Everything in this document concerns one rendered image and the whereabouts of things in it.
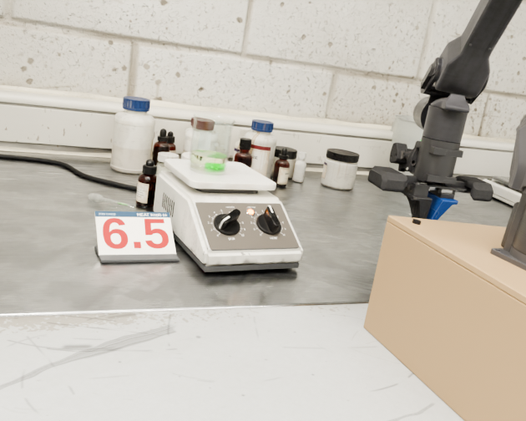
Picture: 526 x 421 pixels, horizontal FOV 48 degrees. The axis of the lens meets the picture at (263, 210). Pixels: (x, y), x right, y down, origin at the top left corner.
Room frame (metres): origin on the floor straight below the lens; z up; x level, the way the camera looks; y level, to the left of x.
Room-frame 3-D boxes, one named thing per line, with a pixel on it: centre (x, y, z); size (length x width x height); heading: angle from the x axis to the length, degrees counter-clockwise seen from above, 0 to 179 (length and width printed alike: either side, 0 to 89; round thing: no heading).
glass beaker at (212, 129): (0.75, 0.08, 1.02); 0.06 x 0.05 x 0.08; 56
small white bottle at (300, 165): (1.18, -0.06, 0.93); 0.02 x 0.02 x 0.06
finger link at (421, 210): (0.89, -0.23, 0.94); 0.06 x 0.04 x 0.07; 15
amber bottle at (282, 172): (1.11, -0.02, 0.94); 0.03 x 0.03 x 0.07
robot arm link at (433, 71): (0.94, -0.25, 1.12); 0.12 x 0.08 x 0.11; 0
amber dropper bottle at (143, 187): (0.85, 0.18, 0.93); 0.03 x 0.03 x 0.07
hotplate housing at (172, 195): (0.74, 0.05, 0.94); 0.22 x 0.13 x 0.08; 29
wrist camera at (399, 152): (0.95, -0.23, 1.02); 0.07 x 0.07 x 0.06; 12
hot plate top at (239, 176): (0.77, 0.07, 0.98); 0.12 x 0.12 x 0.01; 29
